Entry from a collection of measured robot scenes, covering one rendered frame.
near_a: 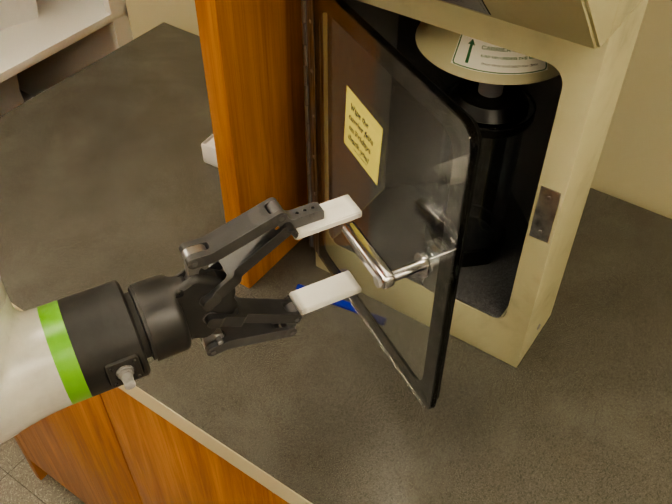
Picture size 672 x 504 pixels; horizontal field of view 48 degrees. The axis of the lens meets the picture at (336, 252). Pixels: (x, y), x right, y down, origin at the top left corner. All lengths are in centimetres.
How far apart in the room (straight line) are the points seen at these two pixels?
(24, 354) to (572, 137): 53
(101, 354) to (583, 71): 49
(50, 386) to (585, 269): 77
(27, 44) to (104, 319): 116
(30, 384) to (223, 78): 39
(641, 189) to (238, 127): 69
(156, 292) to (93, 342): 7
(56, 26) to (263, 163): 93
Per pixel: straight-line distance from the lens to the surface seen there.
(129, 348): 68
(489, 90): 88
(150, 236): 118
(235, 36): 86
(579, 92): 74
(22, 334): 68
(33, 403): 69
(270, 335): 78
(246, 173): 96
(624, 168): 130
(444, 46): 81
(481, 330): 99
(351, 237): 77
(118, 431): 131
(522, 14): 67
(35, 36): 179
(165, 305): 69
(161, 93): 149
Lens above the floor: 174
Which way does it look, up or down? 45 degrees down
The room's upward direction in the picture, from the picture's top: straight up
